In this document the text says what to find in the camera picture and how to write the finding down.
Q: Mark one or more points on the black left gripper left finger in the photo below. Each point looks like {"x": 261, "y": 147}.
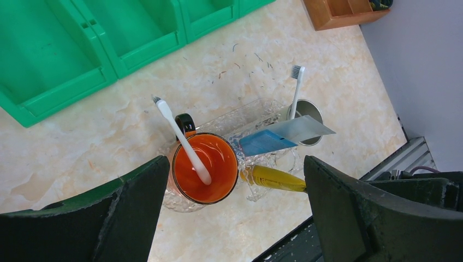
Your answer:
{"x": 115, "y": 221}

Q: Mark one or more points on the white toothpaste tube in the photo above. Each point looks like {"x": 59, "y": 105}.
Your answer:
{"x": 292, "y": 130}

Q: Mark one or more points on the blue toothpaste tube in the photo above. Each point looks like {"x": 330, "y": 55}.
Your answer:
{"x": 262, "y": 142}

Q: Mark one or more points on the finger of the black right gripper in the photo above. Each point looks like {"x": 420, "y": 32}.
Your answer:
{"x": 442, "y": 189}

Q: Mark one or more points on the yellow toothpaste tube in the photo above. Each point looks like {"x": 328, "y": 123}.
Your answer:
{"x": 272, "y": 178}

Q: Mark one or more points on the brown wooden compartment tray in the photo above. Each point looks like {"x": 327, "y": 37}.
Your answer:
{"x": 330, "y": 14}

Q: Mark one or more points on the orange plastic mug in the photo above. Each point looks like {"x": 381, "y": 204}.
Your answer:
{"x": 215, "y": 153}

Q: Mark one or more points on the green compartment bin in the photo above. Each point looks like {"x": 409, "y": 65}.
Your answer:
{"x": 54, "y": 53}

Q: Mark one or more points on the steel cup orange sleeve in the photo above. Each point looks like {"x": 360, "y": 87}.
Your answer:
{"x": 308, "y": 116}

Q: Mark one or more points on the clear textured plastic tray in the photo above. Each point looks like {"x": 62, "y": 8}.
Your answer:
{"x": 246, "y": 130}

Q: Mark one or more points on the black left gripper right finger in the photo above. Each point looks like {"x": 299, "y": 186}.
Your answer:
{"x": 357, "y": 221}

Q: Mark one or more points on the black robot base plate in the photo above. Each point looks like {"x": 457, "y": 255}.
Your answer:
{"x": 301, "y": 244}

